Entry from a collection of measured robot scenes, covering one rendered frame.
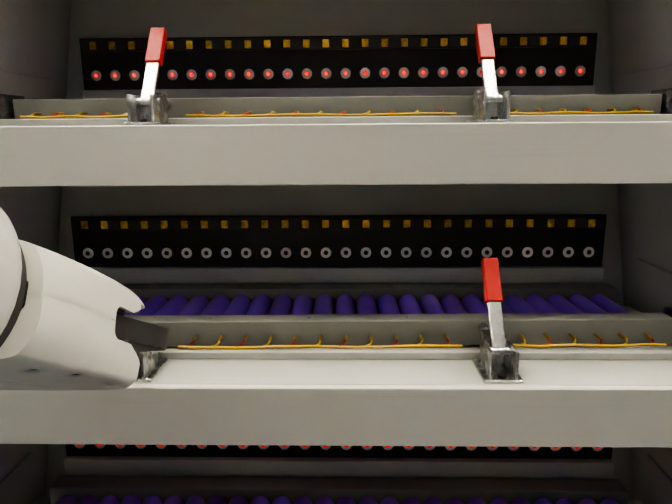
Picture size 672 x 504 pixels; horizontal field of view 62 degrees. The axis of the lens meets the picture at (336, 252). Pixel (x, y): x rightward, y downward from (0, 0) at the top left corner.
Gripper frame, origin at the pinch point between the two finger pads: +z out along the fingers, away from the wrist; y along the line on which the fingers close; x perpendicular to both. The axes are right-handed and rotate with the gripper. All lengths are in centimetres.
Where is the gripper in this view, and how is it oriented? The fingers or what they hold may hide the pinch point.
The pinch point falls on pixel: (98, 350)
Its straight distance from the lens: 38.5
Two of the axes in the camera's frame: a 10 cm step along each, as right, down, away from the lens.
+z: 0.2, 3.1, 9.5
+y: 10.0, 0.0, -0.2
